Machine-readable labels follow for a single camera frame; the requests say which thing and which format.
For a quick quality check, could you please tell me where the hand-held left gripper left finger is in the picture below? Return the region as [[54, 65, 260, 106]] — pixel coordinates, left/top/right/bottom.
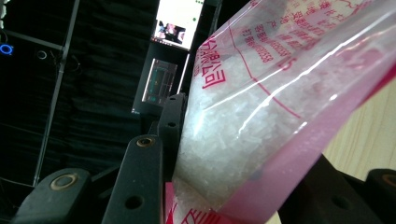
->
[[102, 92, 188, 224]]

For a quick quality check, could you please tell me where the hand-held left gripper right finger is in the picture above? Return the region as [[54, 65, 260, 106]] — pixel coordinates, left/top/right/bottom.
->
[[277, 154, 386, 224]]

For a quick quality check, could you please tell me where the pink clear bag of white crystals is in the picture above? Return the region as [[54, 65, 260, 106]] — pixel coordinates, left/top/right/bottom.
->
[[163, 0, 396, 224]]

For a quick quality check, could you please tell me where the dim monitor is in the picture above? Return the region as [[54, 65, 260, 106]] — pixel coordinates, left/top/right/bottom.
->
[[141, 58, 178, 105]]

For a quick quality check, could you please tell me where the black curtain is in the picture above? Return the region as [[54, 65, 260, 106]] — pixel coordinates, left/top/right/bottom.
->
[[0, 0, 251, 216]]

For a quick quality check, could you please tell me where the bright monitor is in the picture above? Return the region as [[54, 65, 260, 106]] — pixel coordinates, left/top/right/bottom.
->
[[150, 0, 205, 51]]

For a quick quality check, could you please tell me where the metal stand frame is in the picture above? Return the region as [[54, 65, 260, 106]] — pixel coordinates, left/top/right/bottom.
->
[[0, 0, 81, 189]]

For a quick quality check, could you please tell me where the blue ring light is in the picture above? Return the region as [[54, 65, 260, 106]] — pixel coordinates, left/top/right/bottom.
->
[[0, 43, 15, 57]]

